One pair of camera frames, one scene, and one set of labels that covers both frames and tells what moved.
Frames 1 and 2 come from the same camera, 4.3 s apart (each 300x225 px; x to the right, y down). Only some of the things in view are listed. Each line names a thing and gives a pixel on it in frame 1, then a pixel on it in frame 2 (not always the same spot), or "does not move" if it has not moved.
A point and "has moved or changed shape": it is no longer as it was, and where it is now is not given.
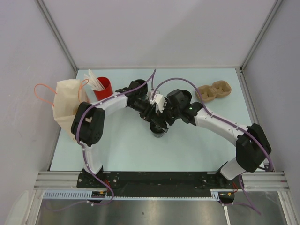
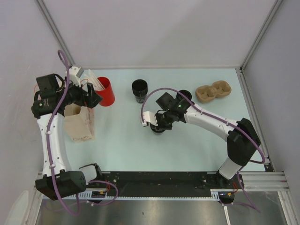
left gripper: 149,112 -> 90,98
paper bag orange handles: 69,96 has moved or changed shape
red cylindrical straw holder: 108,91 does not move
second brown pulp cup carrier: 219,88 does not move
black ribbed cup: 142,91 does not move
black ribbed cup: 187,98 does not move
